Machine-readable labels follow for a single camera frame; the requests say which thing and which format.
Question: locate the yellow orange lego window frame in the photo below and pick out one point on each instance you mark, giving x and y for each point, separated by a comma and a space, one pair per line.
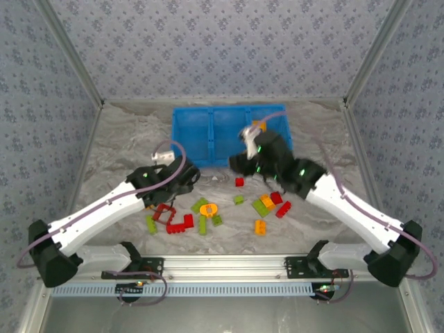
258, 125

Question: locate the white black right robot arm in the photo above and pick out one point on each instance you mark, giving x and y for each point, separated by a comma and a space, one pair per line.
354, 211

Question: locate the red lego window frame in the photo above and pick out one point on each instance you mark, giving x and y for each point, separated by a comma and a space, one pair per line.
159, 215

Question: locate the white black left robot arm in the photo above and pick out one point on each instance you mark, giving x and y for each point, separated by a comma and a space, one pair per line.
97, 215

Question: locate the grey metal sheet panel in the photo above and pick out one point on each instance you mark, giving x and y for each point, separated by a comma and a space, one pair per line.
225, 315

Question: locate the small red lego brick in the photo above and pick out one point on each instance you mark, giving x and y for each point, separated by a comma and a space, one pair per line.
239, 181

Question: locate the small green lego brick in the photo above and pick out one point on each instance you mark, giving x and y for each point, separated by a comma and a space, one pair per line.
217, 220
238, 200

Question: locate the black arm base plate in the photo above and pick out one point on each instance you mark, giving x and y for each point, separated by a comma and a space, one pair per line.
154, 265
295, 267

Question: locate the aluminium frame post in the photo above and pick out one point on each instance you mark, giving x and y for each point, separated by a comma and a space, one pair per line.
374, 52
71, 52

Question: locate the aluminium table edge rail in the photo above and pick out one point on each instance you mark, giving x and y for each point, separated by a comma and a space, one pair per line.
85, 159
362, 152

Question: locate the long red lego brick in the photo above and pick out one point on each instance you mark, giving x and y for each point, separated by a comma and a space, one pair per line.
175, 229
283, 209

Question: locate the yellow orange lego brick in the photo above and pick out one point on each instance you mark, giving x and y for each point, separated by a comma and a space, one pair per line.
267, 202
260, 227

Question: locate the small black controller board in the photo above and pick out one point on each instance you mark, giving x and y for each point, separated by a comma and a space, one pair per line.
130, 288
324, 289

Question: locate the yellow orange rounded lego piece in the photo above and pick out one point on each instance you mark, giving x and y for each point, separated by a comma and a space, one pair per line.
214, 208

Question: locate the long green lego brick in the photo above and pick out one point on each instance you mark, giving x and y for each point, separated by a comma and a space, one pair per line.
203, 226
151, 224

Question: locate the blue three-compartment plastic bin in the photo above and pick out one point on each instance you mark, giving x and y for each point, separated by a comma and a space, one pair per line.
194, 138

